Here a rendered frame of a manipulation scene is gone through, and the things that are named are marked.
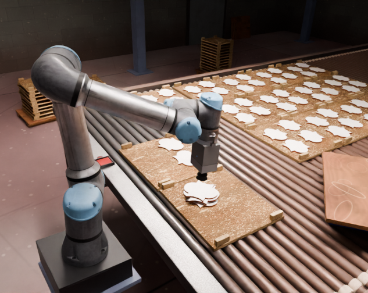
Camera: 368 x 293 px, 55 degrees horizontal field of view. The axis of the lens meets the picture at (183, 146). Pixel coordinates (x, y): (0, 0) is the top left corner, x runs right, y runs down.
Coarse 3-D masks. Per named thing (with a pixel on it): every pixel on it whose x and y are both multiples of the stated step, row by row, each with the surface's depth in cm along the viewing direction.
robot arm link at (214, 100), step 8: (208, 96) 113; (216, 96) 114; (200, 104) 113; (208, 104) 112; (216, 104) 113; (200, 112) 113; (208, 112) 113; (216, 112) 114; (200, 120) 115; (208, 120) 115; (216, 120) 115; (208, 128) 116; (216, 128) 117
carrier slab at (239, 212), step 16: (208, 176) 164; (224, 176) 164; (160, 192) 154; (176, 192) 153; (224, 192) 153; (240, 192) 154; (176, 208) 144; (192, 208) 144; (208, 208) 144; (224, 208) 144; (240, 208) 144; (256, 208) 145; (272, 208) 145; (192, 224) 135; (208, 224) 135; (224, 224) 136; (240, 224) 136; (256, 224) 136; (208, 240) 128
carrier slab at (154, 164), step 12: (144, 144) 189; (156, 144) 190; (132, 156) 178; (144, 156) 178; (156, 156) 179; (168, 156) 179; (144, 168) 169; (156, 168) 169; (168, 168) 169; (180, 168) 170; (192, 168) 170; (156, 180) 160; (180, 180) 161
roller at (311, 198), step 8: (232, 144) 195; (240, 152) 189; (256, 160) 180; (264, 168) 176; (280, 176) 168; (288, 184) 164; (296, 184) 163; (296, 192) 160; (304, 192) 158; (312, 200) 154; (320, 200) 153; (320, 208) 150; (360, 232) 137
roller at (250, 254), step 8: (112, 120) 218; (120, 128) 209; (128, 136) 201; (136, 144) 193; (240, 240) 131; (240, 248) 129; (248, 248) 127; (248, 256) 125; (256, 256) 124; (256, 264) 122; (264, 264) 121; (264, 272) 120; (272, 272) 118; (272, 280) 117; (280, 280) 115; (280, 288) 114; (288, 288) 113
